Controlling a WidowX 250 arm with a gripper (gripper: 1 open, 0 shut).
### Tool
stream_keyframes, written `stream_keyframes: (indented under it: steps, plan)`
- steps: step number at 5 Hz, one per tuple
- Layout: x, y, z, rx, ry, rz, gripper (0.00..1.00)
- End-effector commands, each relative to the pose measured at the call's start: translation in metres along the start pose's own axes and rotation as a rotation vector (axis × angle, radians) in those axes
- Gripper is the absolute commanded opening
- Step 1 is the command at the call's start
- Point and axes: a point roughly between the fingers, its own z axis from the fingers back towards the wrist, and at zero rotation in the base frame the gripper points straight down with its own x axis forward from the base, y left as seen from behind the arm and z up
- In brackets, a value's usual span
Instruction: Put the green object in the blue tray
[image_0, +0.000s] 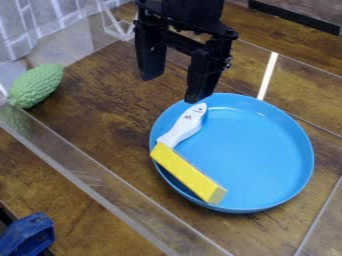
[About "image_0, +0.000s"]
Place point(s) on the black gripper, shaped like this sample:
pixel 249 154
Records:
pixel 186 25

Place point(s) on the green bumpy bitter gourd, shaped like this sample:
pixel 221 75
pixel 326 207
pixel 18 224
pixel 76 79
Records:
pixel 35 85

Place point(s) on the blue round tray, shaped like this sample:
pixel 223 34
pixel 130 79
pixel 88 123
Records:
pixel 254 150

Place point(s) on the white toy fish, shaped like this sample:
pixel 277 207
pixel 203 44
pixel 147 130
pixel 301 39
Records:
pixel 186 126

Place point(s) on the yellow rectangular block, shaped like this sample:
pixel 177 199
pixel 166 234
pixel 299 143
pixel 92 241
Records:
pixel 202 185

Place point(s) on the grey checkered cloth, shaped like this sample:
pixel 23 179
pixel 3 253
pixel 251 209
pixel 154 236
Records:
pixel 28 20

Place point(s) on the clear acrylic enclosure wall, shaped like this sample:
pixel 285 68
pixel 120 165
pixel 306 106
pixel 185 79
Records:
pixel 75 153

